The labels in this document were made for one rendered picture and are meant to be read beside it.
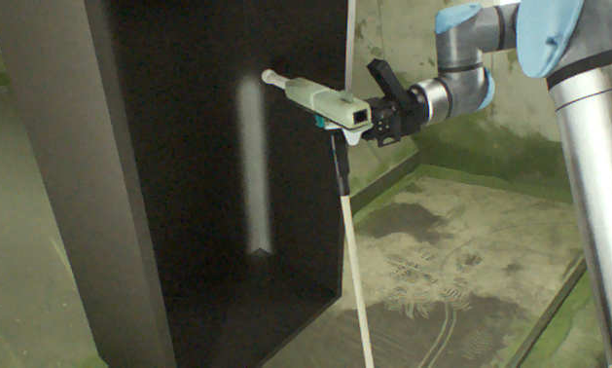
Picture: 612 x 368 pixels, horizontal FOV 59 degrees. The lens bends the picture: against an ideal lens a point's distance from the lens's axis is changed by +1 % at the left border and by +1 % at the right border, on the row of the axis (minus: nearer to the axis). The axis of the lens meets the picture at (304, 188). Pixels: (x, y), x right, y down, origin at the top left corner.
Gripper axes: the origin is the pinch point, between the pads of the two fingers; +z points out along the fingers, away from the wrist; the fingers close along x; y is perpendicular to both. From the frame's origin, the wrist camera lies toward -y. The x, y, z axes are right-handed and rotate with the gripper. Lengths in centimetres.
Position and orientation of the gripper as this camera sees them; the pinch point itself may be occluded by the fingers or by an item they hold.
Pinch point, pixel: (327, 120)
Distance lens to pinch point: 104.4
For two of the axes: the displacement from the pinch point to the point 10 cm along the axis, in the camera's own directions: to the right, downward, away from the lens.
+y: 1.3, 9.0, 4.2
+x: -4.0, -3.4, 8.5
